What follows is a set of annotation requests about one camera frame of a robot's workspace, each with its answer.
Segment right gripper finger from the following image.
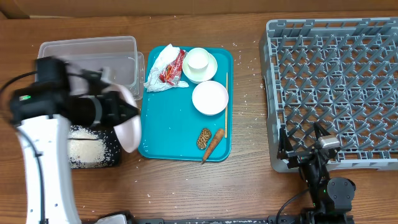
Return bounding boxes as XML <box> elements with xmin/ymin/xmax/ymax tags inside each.
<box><xmin>313</xmin><ymin>122</ymin><xmax>330</xmax><ymax>139</ymax></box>
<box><xmin>278</xmin><ymin>127</ymin><xmax>293</xmax><ymax>154</ymax></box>

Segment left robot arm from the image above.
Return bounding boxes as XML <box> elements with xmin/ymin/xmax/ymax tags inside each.
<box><xmin>9</xmin><ymin>57</ymin><xmax>142</xmax><ymax>223</ymax></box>

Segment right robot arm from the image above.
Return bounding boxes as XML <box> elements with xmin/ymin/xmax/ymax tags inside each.
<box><xmin>268</xmin><ymin>122</ymin><xmax>356</xmax><ymax>223</ymax></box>

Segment grey dishwasher rack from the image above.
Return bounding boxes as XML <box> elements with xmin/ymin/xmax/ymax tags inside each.
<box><xmin>259</xmin><ymin>17</ymin><xmax>397</xmax><ymax>172</ymax></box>

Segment white saucer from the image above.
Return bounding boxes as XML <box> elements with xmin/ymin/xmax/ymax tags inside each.
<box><xmin>182</xmin><ymin>54</ymin><xmax>218</xmax><ymax>84</ymax></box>

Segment pile of white rice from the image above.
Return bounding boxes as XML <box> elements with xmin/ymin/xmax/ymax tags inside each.
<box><xmin>67</xmin><ymin>125</ymin><xmax>121</xmax><ymax>169</ymax></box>

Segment wooden chopstick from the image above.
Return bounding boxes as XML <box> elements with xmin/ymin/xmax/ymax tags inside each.
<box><xmin>224</xmin><ymin>72</ymin><xmax>229</xmax><ymax>138</ymax></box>

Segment red snack wrapper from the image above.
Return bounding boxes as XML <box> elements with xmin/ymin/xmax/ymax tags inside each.
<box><xmin>159</xmin><ymin>49</ymin><xmax>187</xmax><ymax>86</ymax></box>

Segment teal serving tray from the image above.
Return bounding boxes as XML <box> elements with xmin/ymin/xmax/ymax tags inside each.
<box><xmin>138</xmin><ymin>47</ymin><xmax>234</xmax><ymax>162</ymax></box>

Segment white bowl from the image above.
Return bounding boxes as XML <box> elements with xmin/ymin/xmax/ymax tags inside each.
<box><xmin>192</xmin><ymin>81</ymin><xmax>226</xmax><ymax>116</ymax></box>

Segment clear plastic bin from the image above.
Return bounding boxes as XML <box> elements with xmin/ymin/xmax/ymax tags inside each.
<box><xmin>37</xmin><ymin>36</ymin><xmax>146</xmax><ymax>101</ymax></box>

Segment large white plate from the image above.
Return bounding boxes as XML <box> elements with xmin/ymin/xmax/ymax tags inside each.
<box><xmin>106</xmin><ymin>84</ymin><xmax>142</xmax><ymax>153</ymax></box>

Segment orange carrot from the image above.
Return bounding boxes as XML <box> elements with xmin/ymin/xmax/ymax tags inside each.
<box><xmin>201</xmin><ymin>128</ymin><xmax>224</xmax><ymax>164</ymax></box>

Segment black plastic tray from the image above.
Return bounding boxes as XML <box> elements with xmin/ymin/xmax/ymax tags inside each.
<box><xmin>67</xmin><ymin>124</ymin><xmax>123</xmax><ymax>170</ymax></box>

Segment white cup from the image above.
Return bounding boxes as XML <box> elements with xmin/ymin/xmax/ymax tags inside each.
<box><xmin>187</xmin><ymin>48</ymin><xmax>210</xmax><ymax>72</ymax></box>

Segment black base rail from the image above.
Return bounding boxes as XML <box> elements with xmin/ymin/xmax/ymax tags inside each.
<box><xmin>130</xmin><ymin>216</ymin><xmax>312</xmax><ymax>224</ymax></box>

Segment crumpled white napkin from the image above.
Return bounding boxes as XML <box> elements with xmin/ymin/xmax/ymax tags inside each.
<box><xmin>144</xmin><ymin>44</ymin><xmax>189</xmax><ymax>92</ymax></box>

